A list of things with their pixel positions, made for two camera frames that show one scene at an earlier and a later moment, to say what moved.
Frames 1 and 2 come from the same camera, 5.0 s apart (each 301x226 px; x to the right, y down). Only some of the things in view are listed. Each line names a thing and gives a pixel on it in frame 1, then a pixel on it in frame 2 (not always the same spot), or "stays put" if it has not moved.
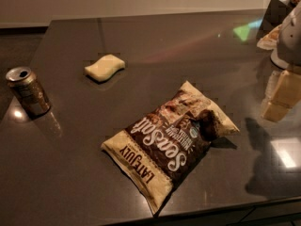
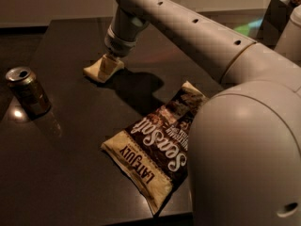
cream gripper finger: (288, 89) to (116, 46)
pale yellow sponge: (104, 68) stays put
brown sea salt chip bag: (157, 153) stays put
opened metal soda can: (32, 94) stays put
